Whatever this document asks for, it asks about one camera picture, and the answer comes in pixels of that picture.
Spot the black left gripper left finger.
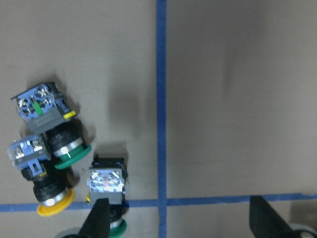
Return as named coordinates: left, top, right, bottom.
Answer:
left=78, top=198, right=110, bottom=238

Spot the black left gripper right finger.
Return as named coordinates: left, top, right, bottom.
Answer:
left=249, top=196, right=293, bottom=238

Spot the green push button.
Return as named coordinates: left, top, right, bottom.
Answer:
left=86, top=157, right=127, bottom=238
left=10, top=82, right=92, bottom=170

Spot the yellow push button on table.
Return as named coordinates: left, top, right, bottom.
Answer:
left=7, top=135, right=75, bottom=217

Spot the green push button in pile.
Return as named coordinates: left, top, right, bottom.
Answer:
left=10, top=82, right=92, bottom=170

